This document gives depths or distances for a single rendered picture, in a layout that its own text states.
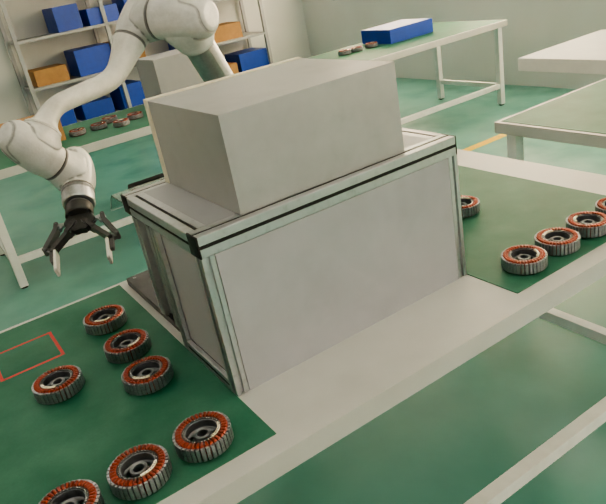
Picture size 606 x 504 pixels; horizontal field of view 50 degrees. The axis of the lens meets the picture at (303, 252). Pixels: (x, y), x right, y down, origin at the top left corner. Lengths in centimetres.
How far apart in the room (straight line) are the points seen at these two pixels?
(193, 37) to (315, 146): 82
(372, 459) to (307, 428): 103
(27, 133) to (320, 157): 83
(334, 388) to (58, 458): 56
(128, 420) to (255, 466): 34
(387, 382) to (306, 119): 56
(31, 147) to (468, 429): 164
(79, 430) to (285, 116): 77
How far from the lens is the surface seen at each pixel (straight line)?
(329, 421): 127
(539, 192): 219
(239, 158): 125
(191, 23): 203
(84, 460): 138
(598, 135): 273
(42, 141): 186
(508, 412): 243
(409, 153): 148
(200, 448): 124
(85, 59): 794
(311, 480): 225
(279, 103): 128
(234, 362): 136
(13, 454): 149
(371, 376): 136
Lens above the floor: 155
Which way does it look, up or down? 24 degrees down
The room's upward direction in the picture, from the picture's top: 11 degrees counter-clockwise
